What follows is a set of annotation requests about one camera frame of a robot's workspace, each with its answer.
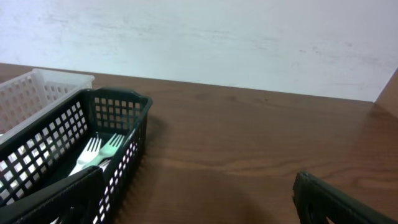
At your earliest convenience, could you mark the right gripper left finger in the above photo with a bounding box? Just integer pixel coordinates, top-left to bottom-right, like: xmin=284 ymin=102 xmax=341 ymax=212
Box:
xmin=1 ymin=166 xmax=104 ymax=223

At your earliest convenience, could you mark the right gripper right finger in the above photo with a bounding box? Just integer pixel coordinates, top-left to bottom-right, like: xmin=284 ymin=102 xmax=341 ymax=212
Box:
xmin=292 ymin=171 xmax=397 ymax=224

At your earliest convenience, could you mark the white plastic fork top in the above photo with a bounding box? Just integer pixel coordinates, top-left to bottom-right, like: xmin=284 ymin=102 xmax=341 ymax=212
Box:
xmin=69 ymin=138 xmax=102 ymax=175

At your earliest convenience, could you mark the white plastic fork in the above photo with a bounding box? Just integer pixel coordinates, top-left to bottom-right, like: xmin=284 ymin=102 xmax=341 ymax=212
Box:
xmin=83 ymin=134 xmax=124 ymax=169
xmin=69 ymin=138 xmax=102 ymax=175

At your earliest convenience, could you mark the black plastic basket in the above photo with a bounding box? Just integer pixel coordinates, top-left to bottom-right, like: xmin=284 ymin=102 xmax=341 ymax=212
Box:
xmin=1 ymin=88 xmax=152 ymax=223

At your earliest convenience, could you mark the clear plastic basket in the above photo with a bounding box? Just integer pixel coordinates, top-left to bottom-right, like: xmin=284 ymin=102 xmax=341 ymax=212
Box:
xmin=1 ymin=68 xmax=95 ymax=142

